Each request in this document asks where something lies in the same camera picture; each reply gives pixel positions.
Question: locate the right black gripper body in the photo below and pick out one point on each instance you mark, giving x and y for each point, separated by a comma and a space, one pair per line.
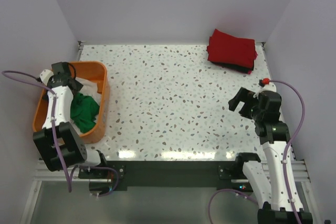
256, 113

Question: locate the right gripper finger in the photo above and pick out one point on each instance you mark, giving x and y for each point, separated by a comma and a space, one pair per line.
247, 109
243, 95

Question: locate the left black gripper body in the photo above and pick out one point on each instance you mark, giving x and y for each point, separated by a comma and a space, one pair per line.
77, 85

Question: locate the green t shirt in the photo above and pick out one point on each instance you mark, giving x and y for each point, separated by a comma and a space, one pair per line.
83, 112

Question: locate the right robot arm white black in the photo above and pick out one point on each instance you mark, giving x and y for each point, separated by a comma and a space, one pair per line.
276, 193

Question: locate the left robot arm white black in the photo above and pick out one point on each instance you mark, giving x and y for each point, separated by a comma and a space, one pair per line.
58, 143

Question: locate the folded black t shirt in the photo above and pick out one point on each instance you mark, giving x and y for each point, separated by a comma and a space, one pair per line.
237, 68

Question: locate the white t shirt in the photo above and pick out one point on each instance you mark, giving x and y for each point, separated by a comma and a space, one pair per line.
85, 91

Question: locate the orange plastic basket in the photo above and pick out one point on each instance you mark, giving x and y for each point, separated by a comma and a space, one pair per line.
90, 70

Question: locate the folded red t shirt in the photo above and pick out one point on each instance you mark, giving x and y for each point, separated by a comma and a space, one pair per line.
226, 49

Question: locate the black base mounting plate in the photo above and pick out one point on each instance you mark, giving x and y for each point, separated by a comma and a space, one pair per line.
188, 174

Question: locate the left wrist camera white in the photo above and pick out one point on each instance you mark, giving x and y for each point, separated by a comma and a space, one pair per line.
45, 76

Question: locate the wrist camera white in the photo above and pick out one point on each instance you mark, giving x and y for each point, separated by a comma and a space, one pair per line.
265, 86
45, 76

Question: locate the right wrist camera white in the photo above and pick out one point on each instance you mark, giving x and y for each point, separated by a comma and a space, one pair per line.
265, 86

